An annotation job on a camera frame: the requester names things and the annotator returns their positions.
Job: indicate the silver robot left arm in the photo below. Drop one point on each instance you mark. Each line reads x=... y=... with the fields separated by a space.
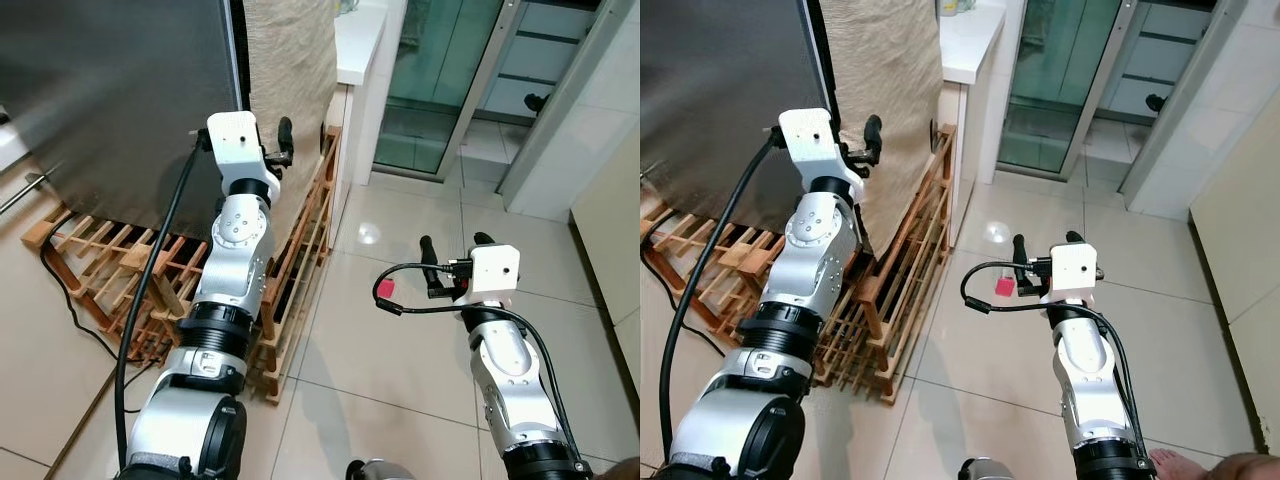
x=235 y=260
x=815 y=250

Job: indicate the small dark steel fridge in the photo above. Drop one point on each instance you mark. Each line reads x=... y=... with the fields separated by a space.
x=110 y=100
x=720 y=90

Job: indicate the beige hanging cloth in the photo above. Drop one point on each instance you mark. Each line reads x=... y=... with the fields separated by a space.
x=880 y=70
x=290 y=80

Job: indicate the plain beige cabinet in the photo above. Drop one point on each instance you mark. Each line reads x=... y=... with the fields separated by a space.
x=610 y=240
x=1240 y=260

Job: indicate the wooden slat rack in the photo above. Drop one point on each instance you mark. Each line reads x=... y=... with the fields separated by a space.
x=872 y=300
x=42 y=233

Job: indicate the green glass sliding door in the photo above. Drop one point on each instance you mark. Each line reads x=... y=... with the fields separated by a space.
x=440 y=70
x=1050 y=70

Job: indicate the glass door with dark bars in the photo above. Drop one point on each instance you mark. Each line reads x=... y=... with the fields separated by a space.
x=1160 y=60
x=545 y=60

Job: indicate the silver robot right leg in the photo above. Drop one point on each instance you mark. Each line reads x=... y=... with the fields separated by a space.
x=985 y=470
x=368 y=470

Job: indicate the bare person foot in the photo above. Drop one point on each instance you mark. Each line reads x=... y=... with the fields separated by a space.
x=1200 y=466

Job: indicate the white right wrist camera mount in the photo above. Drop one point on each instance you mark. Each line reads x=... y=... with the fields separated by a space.
x=497 y=272
x=1073 y=270

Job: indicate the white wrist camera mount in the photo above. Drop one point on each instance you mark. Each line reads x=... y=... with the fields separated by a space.
x=1073 y=270
x=805 y=135
x=235 y=140
x=497 y=272

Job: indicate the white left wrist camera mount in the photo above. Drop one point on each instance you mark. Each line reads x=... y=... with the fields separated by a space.
x=235 y=140
x=805 y=135

